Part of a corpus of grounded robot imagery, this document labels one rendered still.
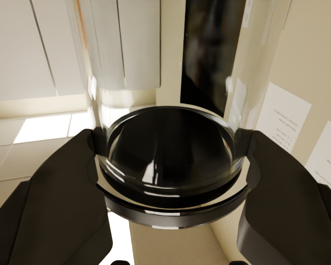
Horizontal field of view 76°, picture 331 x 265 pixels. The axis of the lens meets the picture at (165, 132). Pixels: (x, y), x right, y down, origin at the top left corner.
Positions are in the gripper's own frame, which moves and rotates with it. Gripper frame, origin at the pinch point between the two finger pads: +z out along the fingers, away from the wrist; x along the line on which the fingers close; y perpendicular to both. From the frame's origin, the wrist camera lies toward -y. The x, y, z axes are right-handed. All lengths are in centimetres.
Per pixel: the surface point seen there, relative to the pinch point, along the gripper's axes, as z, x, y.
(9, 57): 221, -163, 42
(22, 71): 223, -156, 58
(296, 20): 68, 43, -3
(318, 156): 44, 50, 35
